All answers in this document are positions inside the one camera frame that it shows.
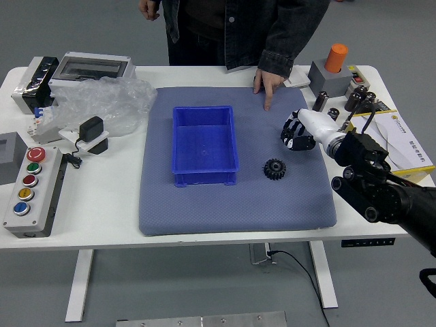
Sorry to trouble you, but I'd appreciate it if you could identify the person's left hand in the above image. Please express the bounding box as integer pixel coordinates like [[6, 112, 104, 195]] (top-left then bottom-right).
[[253, 67, 287, 112]]

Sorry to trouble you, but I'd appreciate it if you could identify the person's right hand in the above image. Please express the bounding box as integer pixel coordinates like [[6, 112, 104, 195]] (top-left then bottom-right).
[[138, 0, 161, 22]]

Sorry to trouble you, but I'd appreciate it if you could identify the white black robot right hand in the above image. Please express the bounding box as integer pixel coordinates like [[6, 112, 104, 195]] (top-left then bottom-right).
[[280, 108, 342, 153]]

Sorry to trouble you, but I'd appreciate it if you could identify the big black gear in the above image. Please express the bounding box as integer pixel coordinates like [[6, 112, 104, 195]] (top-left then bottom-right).
[[262, 158, 287, 182]]

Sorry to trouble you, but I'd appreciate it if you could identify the grey clear-lid distribution box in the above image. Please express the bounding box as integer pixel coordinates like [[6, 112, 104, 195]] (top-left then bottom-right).
[[50, 51, 137, 82]]

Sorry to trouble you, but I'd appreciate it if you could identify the yellow white carton box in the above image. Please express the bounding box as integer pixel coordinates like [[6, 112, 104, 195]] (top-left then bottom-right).
[[340, 101, 436, 187]]

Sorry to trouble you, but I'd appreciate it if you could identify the blue plastic box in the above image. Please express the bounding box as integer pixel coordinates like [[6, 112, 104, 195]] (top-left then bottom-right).
[[170, 105, 239, 188]]

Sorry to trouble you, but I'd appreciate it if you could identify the grey under-table control box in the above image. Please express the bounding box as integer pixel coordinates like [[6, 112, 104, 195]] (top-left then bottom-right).
[[248, 242, 273, 266]]

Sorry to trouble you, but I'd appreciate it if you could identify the small grey box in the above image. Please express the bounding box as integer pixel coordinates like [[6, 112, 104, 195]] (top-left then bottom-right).
[[0, 131, 28, 187]]

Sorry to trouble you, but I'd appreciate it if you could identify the grey five-button control box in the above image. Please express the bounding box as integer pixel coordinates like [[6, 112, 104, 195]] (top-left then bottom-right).
[[1, 146, 64, 238]]

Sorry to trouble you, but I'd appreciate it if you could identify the grey block base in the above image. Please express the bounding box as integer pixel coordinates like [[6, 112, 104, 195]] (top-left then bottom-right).
[[309, 60, 354, 98]]

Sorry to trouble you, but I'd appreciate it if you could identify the person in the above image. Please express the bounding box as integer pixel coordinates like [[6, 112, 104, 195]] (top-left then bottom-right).
[[138, 0, 331, 112]]

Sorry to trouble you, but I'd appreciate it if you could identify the orange cylinder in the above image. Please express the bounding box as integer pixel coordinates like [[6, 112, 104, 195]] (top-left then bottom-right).
[[324, 43, 349, 73]]

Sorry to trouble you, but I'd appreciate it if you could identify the clear plastic bag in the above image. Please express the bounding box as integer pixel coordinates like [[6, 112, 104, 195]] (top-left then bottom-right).
[[50, 76, 158, 138]]

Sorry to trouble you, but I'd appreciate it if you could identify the blue-grey padded mat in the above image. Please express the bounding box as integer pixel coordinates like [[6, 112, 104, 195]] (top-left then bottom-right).
[[138, 87, 338, 238]]

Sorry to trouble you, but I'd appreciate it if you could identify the black table control panel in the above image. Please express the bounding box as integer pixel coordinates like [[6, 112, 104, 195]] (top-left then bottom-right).
[[341, 238, 396, 248]]

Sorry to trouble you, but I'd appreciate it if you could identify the black power adapter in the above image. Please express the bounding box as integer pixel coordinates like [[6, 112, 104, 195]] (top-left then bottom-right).
[[78, 116, 105, 142]]

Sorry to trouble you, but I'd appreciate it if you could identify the white table leg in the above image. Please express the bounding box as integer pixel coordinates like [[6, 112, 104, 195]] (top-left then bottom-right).
[[64, 249, 95, 323], [309, 240, 339, 309]]

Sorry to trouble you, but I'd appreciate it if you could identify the white socket plate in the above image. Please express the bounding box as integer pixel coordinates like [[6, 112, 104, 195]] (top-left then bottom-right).
[[57, 126, 112, 154]]

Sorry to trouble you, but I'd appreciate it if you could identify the white circuit breaker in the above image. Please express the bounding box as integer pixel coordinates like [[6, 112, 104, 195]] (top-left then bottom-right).
[[27, 105, 64, 144]]

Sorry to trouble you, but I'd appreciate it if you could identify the white wall switch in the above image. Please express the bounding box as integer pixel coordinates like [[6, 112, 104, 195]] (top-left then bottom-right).
[[284, 66, 311, 88]]

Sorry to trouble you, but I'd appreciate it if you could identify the grey red-button switch box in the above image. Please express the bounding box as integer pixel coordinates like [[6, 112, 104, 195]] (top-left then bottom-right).
[[346, 64, 368, 85]]

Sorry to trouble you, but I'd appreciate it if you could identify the black power cable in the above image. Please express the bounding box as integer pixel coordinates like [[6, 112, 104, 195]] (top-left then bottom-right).
[[267, 250, 331, 327]]

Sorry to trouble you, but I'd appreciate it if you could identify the black and white enclosure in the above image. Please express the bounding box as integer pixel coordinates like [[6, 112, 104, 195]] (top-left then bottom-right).
[[10, 56, 61, 115]]

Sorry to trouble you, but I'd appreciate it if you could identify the black adapter cord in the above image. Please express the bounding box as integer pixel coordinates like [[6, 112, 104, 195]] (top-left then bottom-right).
[[63, 138, 84, 170]]

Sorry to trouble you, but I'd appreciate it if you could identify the metal base plate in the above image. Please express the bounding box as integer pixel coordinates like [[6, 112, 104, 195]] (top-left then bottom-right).
[[115, 310, 287, 327]]

